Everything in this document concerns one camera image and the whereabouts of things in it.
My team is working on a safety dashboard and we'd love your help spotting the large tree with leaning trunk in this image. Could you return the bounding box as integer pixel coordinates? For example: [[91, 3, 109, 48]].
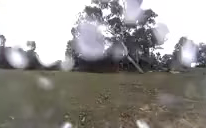
[[65, 0, 170, 74]]

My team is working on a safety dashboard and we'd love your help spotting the green grass field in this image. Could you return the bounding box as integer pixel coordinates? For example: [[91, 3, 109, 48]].
[[0, 67, 206, 128]]

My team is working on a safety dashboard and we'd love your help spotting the row of dark trees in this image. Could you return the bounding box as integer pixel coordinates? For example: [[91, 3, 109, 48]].
[[0, 26, 64, 71]]

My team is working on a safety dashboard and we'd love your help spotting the robot's own part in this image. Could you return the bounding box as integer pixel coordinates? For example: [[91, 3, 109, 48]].
[[135, 119, 151, 128], [60, 121, 74, 128]]

